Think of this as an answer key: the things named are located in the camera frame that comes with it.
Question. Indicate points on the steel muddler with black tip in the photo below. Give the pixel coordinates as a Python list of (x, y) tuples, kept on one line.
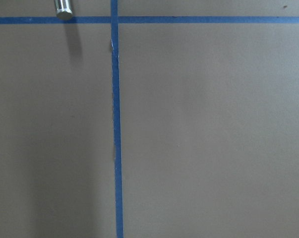
[(63, 9)]

